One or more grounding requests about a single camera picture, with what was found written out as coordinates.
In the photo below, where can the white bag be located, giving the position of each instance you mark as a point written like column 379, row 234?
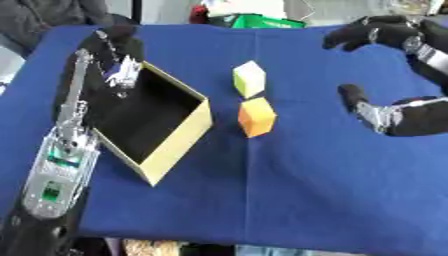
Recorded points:
column 248, row 7

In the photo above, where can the orange cube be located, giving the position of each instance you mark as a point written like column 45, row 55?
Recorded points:
column 255, row 118

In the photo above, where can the tan box with black inside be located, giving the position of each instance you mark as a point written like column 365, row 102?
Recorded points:
column 175, row 143

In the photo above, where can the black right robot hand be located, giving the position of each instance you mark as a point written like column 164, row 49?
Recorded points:
column 423, row 116

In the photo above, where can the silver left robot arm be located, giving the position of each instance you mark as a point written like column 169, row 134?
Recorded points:
column 58, row 173

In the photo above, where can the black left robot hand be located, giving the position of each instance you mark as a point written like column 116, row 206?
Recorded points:
column 99, row 100

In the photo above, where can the green box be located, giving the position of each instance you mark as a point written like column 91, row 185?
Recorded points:
column 262, row 21

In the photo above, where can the yellow-green cube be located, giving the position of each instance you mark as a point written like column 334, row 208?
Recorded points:
column 249, row 80

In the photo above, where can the person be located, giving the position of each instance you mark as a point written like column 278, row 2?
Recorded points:
column 41, row 16

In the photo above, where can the red object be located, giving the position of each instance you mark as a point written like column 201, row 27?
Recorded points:
column 199, row 14

